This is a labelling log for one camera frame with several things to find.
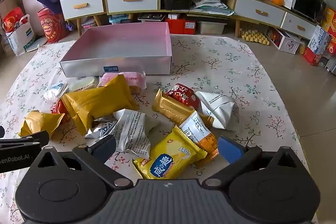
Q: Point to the orange red box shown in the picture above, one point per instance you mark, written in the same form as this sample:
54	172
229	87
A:
329	22

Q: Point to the white blue snack packet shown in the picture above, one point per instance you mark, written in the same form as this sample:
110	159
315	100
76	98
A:
56	91

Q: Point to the red gift bag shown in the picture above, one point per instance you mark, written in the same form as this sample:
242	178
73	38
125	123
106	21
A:
11	20

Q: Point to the white shopping bag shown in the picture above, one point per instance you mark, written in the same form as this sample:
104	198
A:
21	37

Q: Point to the small yellow snack packet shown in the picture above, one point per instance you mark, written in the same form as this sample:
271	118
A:
39	121

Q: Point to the pink cardboard box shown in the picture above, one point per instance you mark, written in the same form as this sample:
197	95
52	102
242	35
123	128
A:
118	64

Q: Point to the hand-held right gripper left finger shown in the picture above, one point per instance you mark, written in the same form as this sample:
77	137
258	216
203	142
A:
105	148

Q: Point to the red printed bucket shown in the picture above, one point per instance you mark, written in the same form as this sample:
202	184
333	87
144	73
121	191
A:
52	27

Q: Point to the red white snack packet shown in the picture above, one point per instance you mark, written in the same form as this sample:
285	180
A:
182	95

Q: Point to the yellow egg tray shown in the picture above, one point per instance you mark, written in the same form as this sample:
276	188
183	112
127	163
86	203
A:
254	36

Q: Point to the white patterned carton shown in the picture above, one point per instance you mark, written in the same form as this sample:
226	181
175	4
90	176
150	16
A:
288	43

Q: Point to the long wooden TV cabinet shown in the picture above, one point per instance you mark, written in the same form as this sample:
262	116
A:
232	3

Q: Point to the blue lid storage bin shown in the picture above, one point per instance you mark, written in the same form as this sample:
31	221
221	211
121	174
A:
118	19

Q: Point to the white printed snack packet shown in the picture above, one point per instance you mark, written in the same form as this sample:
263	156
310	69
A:
134	129

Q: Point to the yellow blue snack packet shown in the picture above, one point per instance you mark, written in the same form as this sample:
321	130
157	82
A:
168	158

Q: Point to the red storage box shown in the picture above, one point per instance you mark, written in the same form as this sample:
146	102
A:
178	26

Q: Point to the pink snack packet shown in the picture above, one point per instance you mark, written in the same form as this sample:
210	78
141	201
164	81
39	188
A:
131	79

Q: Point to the silver blue-lettered snack packet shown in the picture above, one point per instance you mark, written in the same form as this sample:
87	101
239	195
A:
101	129

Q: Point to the orange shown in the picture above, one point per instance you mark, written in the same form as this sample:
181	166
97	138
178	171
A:
278	0

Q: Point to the large yellow snack packet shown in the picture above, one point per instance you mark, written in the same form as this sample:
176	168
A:
97	103

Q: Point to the white microwave oven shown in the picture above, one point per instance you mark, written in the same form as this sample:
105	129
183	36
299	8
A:
307	3

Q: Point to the pile of white papers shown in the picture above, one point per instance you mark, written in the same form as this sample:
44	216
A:
212	3

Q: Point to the blue white carton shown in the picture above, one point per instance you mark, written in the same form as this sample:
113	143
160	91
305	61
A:
320	40

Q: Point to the clear storage bin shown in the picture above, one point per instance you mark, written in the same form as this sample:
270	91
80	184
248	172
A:
210	28
89	22

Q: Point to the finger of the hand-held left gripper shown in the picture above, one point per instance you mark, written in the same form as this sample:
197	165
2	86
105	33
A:
29	140

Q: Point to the gold snack bar packet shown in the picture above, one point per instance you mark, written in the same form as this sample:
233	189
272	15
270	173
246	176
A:
170	108

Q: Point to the red gift box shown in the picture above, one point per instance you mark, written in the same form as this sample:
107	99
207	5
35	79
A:
313	57

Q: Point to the white orange snack packet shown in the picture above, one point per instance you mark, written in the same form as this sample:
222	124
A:
195	129

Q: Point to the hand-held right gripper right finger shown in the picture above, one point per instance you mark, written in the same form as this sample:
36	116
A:
231	150

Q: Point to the floral tablecloth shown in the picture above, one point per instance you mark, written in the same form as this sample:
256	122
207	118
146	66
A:
223	61

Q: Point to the silver white snack packet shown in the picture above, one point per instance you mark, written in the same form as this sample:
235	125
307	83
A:
220	108

